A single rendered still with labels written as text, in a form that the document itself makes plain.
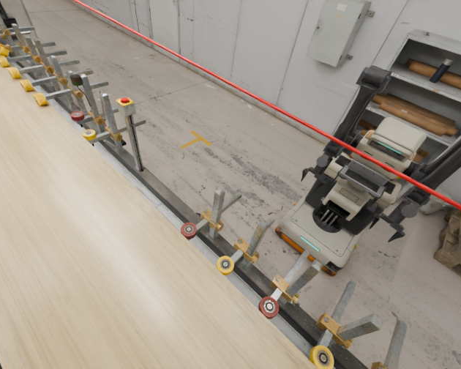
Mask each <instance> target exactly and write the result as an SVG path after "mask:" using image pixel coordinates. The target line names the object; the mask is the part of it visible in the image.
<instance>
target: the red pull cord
mask: <svg viewBox="0 0 461 369"><path fill-rule="evenodd" d="M73 1H76V2H77V3H79V4H82V5H83V6H84V7H87V8H89V9H90V10H92V11H94V12H96V13H98V14H100V15H101V16H103V17H105V18H107V19H109V20H110V21H113V22H114V23H117V24H118V25H120V26H122V27H124V28H126V29H127V30H129V31H131V32H133V33H135V34H136V35H138V36H140V37H142V38H144V39H145V40H148V41H149V42H152V43H153V44H155V45H157V46H159V47H161V48H162V49H164V50H166V51H168V52H170V53H172V54H173V55H175V56H178V57H179V58H180V59H183V60H185V61H186V62H189V63H190V64H192V65H194V66H196V67H197V68H199V69H201V70H203V71H205V72H207V73H208V74H210V75H213V76H214V77H215V78H218V79H220V80H221V81H224V82H225V83H227V84H229V85H231V86H232V87H234V88H236V89H238V90H240V91H242V92H244V93H245V94H248V95H249V96H251V97H253V98H255V99H256V100H259V101H260V102H262V103H264V104H266V105H268V106H269V107H271V108H273V109H275V110H277V111H279V112H280V113H283V114H285V115H286V116H288V117H290V118H292V119H294V120H295V121H297V122H299V123H301V124H303V125H304V126H306V127H308V128H310V129H312V130H314V131H315V132H317V133H320V134H321V135H323V136H325V137H327V138H329V139H330V140H332V141H334V142H336V143H338V144H339V145H341V146H344V147H345V148H347V149H349V150H351V151H352V152H355V153H357V154H358V155H360V156H362V157H364V158H366V159H367V160H369V161H371V162H373V163H374V164H376V165H379V166H380V167H382V168H384V169H386V170H387V171H390V172H392V173H393V174H395V175H397V176H399V177H401V178H402V179H404V180H406V181H408V182H410V183H411V184H413V185H415V186H417V187H419V188H421V189H423V190H425V191H427V192H428V193H430V194H432V195H434V196H436V197H437V198H439V199H441V200H443V201H445V202H446V203H448V204H451V205H452V206H454V207H456V208H458V209H460V210H461V204H459V203H457V202H456V201H453V200H451V199H450V198H447V197H446V196H444V195H442V194H440V193H438V192H436V191H434V190H433V189H431V188H429V187H427V186H425V185H423V184H422V183H420V182H417V181H416V180H414V179H412V178H410V177H409V176H406V175H404V174H402V173H400V172H399V171H397V170H395V169H393V168H391V167H389V166H388V165H386V164H384V163H382V162H380V161H378V160H376V159H375V158H373V157H371V156H369V155H367V154H365V153H363V152H361V151H359V150H358V149H356V148H354V147H352V146H350V145H348V144H346V143H345V142H343V141H341V140H339V139H337V138H335V137H334V136H332V135H329V134H328V133H325V132H324V131H322V130H320V129H318V128H317V127H314V126H312V125H311V124H309V123H307V122H305V121H303V120H301V119H300V118H298V117H296V116H294V115H292V114H290V113H288V112H287V111H284V110H283V109H281V108H278V107H277V106H275V105H273V104H271V103H270V102H267V101H266V100H264V99H262V98H260V97H258V96H256V95H255V94H253V93H251V92H249V91H247V90H245V89H243V88H241V87H240V86H237V85H236V84H234V83H232V82H230V81H228V80H226V79H224V78H223V77H221V76H219V75H217V74H215V73H213V72H212V71H210V70H207V69H206V68H204V67H202V66H200V65H199V64H196V63H195V62H193V61H190V60H189V59H187V58H185V57H183V56H181V55H179V54H178V53H176V52H174V51H172V50H170V49H168V48H166V47H165V46H163V45H161V44H159V43H157V42H155V41H153V40H151V39H149V38H148V37H145V36H144V35H142V34H140V33H138V32H136V31H134V30H133V29H131V28H129V27H127V26H125V25H123V24H122V23H119V22H118V21H116V20H114V19H112V18H110V17H108V16H107V15H104V14H102V13H101V12H99V11H97V10H95V9H93V8H91V7H90V6H88V5H86V4H84V3H82V2H80V1H78V0H73Z"/></svg>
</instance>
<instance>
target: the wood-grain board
mask: <svg viewBox="0 0 461 369"><path fill-rule="evenodd" d="M10 67H12V66H11V65H10ZM7 68H9V67H1V65H0V363H1V366H2V369H318V368H317V367H316V366H315V365H314V364H313V363H312V362H311V361H310V360H309V359H307V358H306V357H305V356H304V355H303V354H302V353H301V352H300V350H298V349H297V348H296V347H295V346H294V345H293V344H292V343H291V342H290V341H289V339H287V338H286V337H285V336H284V335H283V334H282V333H281V331H279V330H278V328H276V327H275V326H274V325H273V324H272V323H271V322H270V320H268V319H267V317H265V316H264V315H263V314H262V312H260V311H259V309H257V308H256V306H254V305H253V304H252V303H251V302H250V301H249V300H248V299H247V298H246V297H245V296H244V295H243V294H242V293H241V292H240V291H239V290H238V289H237V288H236V287H235V286H234V285H233V284H232V283H231V282H230V281H229V280H228V279H227V278H226V277H225V276H224V275H223V274H222V273H221V272H220V271H219V270H218V269H217V268H216V267H215V266H214V265H213V264H212V263H211V262H210V261H209V260H208V259H207V258H206V257H205V256H204V255H203V254H202V253H201V252H200V251H199V250H198V249H197V248H196V247H195V246H194V245H192V244H191V243H190V242H189V241H188V240H187V239H186V238H185V237H184V236H183V235H182V234H181V233H180V232H179V231H178V230H177V229H176V228H175V227H174V226H173V225H172V224H171V223H170V222H169V221H168V220H167V219H166V218H165V217H164V216H163V215H162V214H161V213H160V212H159V211H158V210H157V209H156V208H155V207H154V206H153V205H152V204H151V203H150V202H149V201H148V200H147V199H146V198H145V197H144V196H143V195H142V194H141V193H140V192H139V191H138V190H137V189H136V188H135V187H133V186H132V185H131V184H130V183H129V182H128V181H127V180H126V179H125V178H124V177H123V176H122V175H121V174H120V173H119V172H118V171H117V170H116V169H115V168H114V167H113V166H112V165H111V164H110V163H109V162H108V161H107V160H106V159H105V158H104V157H103V156H102V155H101V154H100V153H99V152H98V151H97V150H96V149H95V148H94V147H93V146H92V145H91V144H90V143H89V142H88V141H87V140H86V139H85V138H84V137H83V136H82V135H81V134H80V133H79V132H78V131H77V130H76V129H75V128H74V127H73V126H72V125H71V124H70V123H69V122H68V121H67V120H66V119H65V118H64V117H63V116H62V115H61V114H60V113H59V112H58V111H57V110H56V109H55V108H54V107H53V106H52V105H51V104H50V103H49V102H48V104H47V105H41V106H39V105H38V104H37V102H36V101H35V99H34V97H33V94H38V93H39V92H38V91H37V90H36V89H35V88H34V90H33V91H29V92H25V91H24V89H23V87H22V86H21V84H20V82H19V81H21V80H25V78H24V77H23V76H22V75H21V78H16V79H13V78H12V77H11V75H10V74H9V72H8V70H7Z"/></svg>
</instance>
